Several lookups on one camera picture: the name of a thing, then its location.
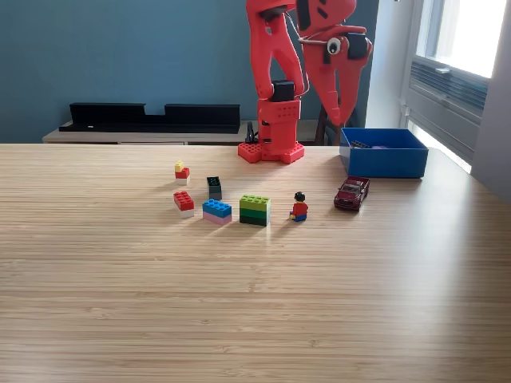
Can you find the blue plastic bin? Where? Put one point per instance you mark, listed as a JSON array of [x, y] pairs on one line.
[[391, 163]]

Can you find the green lego block stack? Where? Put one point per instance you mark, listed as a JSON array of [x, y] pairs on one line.
[[254, 211]]

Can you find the purple lego block stack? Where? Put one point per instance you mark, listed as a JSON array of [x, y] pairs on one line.
[[380, 146]]

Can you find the dark wooden chair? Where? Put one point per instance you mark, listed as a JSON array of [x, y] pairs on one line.
[[321, 133]]

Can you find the pale wooden sideboard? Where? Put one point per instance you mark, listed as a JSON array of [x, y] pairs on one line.
[[120, 137]]

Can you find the grey radiator vent unit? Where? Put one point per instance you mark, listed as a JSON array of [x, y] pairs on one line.
[[447, 103]]

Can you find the black lego brick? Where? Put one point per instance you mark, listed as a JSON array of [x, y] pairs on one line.
[[214, 188]]

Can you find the blue and pink lego stack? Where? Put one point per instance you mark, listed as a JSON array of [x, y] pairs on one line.
[[216, 210]]

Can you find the black shelf tray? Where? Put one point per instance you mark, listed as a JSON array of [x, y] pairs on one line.
[[120, 119]]

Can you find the white window frame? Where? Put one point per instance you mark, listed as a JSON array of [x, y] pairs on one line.
[[429, 32]]

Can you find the red and white lego stack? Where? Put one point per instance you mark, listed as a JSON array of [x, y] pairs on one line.
[[183, 201]]

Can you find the yellow red white lego stack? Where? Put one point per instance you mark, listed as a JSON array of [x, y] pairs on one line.
[[182, 173]]

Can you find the toy figure red shirt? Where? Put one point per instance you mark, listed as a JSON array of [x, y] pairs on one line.
[[299, 208]]

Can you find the dark red toy car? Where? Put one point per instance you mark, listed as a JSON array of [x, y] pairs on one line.
[[351, 193]]

